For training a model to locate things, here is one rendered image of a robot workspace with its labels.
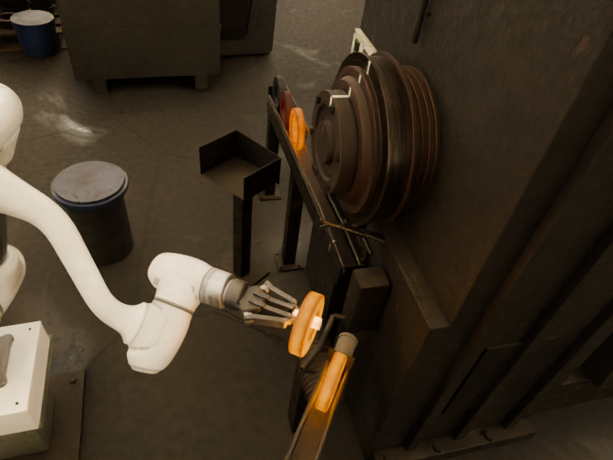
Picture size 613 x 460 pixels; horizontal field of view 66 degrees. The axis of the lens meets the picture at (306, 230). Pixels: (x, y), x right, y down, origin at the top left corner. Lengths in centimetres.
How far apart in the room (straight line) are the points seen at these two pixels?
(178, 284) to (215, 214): 158
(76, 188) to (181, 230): 62
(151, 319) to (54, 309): 130
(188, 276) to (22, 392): 69
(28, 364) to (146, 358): 61
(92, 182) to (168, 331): 127
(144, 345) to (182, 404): 92
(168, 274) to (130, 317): 13
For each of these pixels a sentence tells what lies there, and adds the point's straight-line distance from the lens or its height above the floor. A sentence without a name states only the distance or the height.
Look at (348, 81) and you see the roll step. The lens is 129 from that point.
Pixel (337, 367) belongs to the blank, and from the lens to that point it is 125.
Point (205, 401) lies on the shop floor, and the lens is 206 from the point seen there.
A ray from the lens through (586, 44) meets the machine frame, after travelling 90.
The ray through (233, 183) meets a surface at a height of 60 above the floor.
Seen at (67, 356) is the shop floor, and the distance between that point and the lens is 227.
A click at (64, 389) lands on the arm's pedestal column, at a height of 2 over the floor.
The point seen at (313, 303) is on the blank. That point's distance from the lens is 109.
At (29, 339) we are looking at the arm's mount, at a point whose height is 46.
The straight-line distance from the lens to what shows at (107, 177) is 234.
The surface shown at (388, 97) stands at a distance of 119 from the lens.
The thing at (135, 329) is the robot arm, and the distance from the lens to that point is 116.
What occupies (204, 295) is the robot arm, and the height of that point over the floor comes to 92.
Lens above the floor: 185
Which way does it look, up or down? 44 degrees down
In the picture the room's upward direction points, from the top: 9 degrees clockwise
